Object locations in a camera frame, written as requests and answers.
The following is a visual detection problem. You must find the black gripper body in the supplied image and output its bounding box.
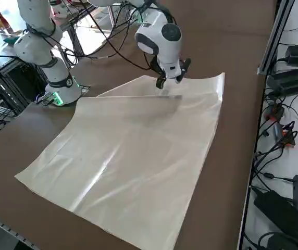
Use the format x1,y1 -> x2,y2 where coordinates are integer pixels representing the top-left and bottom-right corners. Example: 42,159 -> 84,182
150,55 -> 167,79

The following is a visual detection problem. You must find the cream tablecloth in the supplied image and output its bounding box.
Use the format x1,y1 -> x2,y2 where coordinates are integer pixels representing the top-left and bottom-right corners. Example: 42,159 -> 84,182
14,72 -> 226,250

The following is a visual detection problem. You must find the red black plug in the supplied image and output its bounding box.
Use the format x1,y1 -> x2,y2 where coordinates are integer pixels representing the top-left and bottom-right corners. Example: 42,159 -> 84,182
264,103 -> 285,122

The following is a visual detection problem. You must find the grey pen-shaped tool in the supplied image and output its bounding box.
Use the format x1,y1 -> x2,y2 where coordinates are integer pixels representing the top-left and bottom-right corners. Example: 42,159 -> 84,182
273,122 -> 283,143

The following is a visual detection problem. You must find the long black power brick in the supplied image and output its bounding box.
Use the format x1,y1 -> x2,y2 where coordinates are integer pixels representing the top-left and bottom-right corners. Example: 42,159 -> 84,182
267,65 -> 298,96

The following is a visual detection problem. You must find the black equipment case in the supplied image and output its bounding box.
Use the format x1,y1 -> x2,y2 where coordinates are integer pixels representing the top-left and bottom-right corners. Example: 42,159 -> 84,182
7,61 -> 48,115

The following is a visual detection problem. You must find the orange black clamp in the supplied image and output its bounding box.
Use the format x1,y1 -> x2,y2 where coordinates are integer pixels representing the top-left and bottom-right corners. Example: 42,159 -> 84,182
281,121 -> 298,148

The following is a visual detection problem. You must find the large black power adapter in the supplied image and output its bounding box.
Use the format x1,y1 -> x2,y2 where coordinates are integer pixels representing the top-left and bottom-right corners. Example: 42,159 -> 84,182
253,191 -> 298,247

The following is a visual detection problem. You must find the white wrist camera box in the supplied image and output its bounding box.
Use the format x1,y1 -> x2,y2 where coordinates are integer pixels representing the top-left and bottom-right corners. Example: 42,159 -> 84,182
163,60 -> 185,79

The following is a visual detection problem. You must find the black grey wrist handle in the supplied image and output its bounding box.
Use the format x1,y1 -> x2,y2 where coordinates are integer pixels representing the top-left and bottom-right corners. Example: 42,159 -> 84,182
174,57 -> 192,85

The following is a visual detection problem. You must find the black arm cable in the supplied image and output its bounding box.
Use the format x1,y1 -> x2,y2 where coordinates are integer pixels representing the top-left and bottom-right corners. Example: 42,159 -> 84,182
60,0 -> 177,71

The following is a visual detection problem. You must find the aluminium extrusion post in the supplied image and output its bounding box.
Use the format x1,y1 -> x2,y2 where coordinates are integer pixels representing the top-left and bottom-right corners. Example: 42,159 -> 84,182
257,0 -> 295,76

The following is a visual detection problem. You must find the aluminium table edge rail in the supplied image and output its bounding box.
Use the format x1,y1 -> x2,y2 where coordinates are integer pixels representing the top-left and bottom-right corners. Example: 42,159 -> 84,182
0,209 -> 39,250

